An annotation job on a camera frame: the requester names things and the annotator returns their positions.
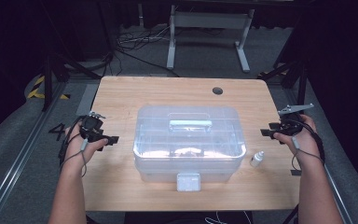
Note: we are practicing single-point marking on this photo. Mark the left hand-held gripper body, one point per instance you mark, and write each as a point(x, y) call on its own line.
point(91, 126)

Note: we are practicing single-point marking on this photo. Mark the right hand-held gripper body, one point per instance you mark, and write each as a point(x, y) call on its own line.
point(290, 126)

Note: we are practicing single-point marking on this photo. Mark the small white dropper bottle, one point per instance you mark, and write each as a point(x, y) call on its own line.
point(256, 160)

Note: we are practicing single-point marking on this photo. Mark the clear plastic storage box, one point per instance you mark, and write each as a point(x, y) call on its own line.
point(189, 146)

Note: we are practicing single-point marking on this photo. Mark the person's right hand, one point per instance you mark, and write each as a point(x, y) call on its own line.
point(307, 143)

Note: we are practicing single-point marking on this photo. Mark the person's left hand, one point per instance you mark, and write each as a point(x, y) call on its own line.
point(76, 149)

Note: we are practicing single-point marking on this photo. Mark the black tripod stand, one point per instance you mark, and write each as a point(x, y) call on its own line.
point(301, 84)
point(47, 84)

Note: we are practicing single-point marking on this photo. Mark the grey tape piece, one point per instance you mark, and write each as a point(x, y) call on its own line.
point(296, 172)

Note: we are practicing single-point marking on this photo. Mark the dark round table grommet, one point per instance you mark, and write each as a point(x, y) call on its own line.
point(217, 90)

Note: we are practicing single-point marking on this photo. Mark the metal floor rail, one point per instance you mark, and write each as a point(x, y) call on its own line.
point(338, 199)
point(18, 161)

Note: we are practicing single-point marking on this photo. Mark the grey metal desk frame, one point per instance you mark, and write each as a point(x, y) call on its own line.
point(211, 20)

